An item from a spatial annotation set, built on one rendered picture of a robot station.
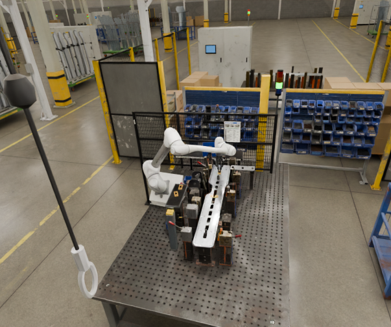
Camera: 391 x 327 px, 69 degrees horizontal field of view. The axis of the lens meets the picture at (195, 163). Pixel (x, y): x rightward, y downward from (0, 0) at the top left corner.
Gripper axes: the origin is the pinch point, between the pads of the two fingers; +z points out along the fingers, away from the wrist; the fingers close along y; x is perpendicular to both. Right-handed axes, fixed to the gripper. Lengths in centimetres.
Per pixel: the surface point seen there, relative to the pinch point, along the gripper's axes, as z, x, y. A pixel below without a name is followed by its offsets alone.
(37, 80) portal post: -5, 398, -549
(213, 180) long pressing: 5.2, -17.0, -5.5
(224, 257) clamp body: 25, -109, 18
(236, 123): -36, 55, 15
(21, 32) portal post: -125, 399, -549
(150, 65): -86, 166, -132
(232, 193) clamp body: 1.4, -43.2, 19.0
